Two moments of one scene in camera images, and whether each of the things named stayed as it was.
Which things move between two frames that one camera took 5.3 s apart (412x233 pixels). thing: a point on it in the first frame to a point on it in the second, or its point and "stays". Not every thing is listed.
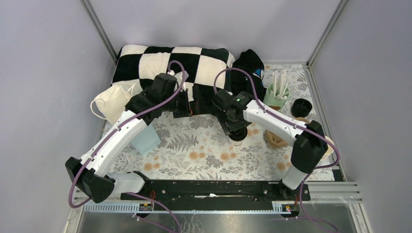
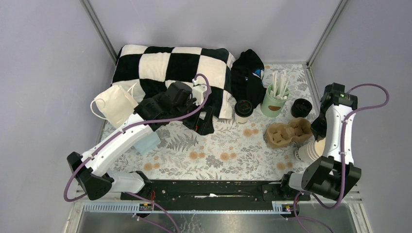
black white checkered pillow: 206,67 stays
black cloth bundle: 248,60 stays
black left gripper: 196,107 to 202,126
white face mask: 112,103 stays
